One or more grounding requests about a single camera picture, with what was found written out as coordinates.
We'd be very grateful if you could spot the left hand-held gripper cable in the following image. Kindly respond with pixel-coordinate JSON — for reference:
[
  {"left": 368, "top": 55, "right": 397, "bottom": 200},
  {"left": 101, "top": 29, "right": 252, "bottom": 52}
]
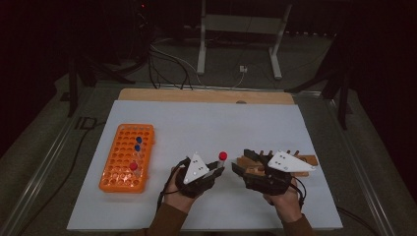
[{"left": 156, "top": 157, "right": 191, "bottom": 210}]

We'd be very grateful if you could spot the grey metal stand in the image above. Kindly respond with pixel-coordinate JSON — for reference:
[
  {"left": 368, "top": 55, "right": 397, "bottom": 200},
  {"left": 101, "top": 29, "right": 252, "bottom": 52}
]
[{"left": 196, "top": 0, "right": 293, "bottom": 81}]

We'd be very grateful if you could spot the white table mat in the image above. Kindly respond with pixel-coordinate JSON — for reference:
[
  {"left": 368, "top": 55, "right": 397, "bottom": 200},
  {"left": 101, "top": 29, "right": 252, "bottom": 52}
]
[{"left": 66, "top": 99, "right": 343, "bottom": 232}]

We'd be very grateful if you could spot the wooden test tube rack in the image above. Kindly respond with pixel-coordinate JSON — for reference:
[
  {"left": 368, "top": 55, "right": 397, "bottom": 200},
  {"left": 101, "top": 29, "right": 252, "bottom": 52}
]
[{"left": 236, "top": 149, "right": 319, "bottom": 178}]

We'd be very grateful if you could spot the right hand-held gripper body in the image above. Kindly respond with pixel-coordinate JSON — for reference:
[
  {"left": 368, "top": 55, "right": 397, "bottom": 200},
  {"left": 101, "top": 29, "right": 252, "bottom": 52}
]
[{"left": 244, "top": 149, "right": 317, "bottom": 197}]

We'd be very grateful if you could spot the person's right hand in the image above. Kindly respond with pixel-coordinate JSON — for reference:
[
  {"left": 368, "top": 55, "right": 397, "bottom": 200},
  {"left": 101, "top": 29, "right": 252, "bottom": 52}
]
[{"left": 264, "top": 184, "right": 304, "bottom": 224}]

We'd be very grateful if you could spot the black tripod stand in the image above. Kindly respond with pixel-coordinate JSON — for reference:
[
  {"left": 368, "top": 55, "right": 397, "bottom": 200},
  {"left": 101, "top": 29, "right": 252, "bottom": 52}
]
[
  {"left": 284, "top": 58, "right": 354, "bottom": 131},
  {"left": 67, "top": 55, "right": 137, "bottom": 118}
]

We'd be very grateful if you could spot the person's left hand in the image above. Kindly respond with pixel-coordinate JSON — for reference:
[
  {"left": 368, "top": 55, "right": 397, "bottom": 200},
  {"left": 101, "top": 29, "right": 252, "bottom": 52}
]
[{"left": 163, "top": 166, "right": 198, "bottom": 214}]

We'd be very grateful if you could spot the black floor cables bundle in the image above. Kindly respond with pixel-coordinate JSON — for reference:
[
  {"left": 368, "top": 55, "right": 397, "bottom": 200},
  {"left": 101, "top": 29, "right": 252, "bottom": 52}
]
[{"left": 147, "top": 40, "right": 195, "bottom": 91}]

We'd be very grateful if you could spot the aluminium floor frame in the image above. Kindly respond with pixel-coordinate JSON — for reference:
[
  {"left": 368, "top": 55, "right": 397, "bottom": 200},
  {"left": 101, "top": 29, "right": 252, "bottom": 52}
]
[{"left": 0, "top": 82, "right": 417, "bottom": 236}]

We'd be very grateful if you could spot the right hand-held gripper cable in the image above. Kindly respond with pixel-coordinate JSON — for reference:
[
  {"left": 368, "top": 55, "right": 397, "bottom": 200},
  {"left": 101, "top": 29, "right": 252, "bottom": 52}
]
[{"left": 289, "top": 178, "right": 308, "bottom": 209}]

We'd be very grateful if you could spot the white plug cable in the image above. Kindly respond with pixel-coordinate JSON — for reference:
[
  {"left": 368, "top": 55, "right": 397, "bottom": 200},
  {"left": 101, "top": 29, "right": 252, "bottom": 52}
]
[{"left": 229, "top": 72, "right": 246, "bottom": 89}]

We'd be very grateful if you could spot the black floor cable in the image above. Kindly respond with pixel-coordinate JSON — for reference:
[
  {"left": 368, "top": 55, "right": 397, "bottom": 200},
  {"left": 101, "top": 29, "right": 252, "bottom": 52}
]
[
  {"left": 16, "top": 121, "right": 107, "bottom": 236},
  {"left": 335, "top": 206, "right": 380, "bottom": 236}
]

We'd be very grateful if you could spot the hand-held gripper cable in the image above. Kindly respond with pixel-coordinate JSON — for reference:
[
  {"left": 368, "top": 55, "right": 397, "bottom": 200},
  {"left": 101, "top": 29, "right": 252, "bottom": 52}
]
[
  {"left": 156, "top": 157, "right": 191, "bottom": 210},
  {"left": 289, "top": 178, "right": 308, "bottom": 209}
]

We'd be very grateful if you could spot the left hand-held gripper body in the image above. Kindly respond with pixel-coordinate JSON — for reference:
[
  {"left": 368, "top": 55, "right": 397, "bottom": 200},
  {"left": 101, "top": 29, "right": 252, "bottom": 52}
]
[{"left": 175, "top": 151, "right": 217, "bottom": 199}]

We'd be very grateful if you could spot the orange plastic test tube rack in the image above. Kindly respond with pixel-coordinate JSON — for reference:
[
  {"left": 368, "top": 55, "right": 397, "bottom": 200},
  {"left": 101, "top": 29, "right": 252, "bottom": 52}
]
[{"left": 98, "top": 123, "right": 155, "bottom": 194}]

